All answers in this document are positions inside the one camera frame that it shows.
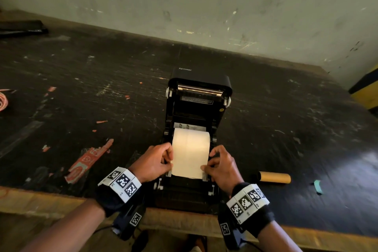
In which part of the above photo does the brown cardboard tube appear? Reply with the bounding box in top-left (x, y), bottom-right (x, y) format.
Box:
top-left (251, 171), bottom-right (292, 184)

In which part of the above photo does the orange coiled cable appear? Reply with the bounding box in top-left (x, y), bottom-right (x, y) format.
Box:
top-left (0, 89), bottom-right (9, 112)

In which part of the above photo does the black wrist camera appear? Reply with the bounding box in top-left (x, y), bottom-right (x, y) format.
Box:
top-left (112, 203), bottom-right (147, 241)
top-left (218, 202), bottom-right (246, 251)

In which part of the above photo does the person's left hand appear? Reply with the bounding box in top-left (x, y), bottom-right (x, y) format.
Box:
top-left (128, 143), bottom-right (174, 184)

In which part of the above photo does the person's right forearm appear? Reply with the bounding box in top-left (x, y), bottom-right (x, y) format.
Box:
top-left (256, 221), bottom-right (304, 252)

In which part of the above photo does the flat black object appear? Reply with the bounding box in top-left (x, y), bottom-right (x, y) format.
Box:
top-left (0, 20), bottom-right (49, 38)

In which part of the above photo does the yellow and black box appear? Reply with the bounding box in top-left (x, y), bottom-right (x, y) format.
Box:
top-left (348, 64), bottom-right (378, 110)

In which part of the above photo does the person's left forearm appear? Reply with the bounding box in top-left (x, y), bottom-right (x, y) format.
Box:
top-left (20, 199), bottom-right (107, 252)

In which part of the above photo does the white marker wrist band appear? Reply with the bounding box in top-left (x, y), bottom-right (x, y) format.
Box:
top-left (226, 183), bottom-right (271, 226)
top-left (98, 167), bottom-right (142, 204)

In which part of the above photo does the white label paper roll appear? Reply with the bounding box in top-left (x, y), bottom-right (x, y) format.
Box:
top-left (170, 128), bottom-right (211, 180)

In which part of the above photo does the person's right hand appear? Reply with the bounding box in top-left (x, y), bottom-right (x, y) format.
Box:
top-left (200, 145), bottom-right (244, 197)

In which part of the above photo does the black label printer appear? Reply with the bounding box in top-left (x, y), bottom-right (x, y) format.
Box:
top-left (154, 67), bottom-right (233, 214)

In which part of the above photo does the torn red label strip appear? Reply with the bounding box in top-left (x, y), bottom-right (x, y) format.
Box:
top-left (64, 138), bottom-right (114, 184)

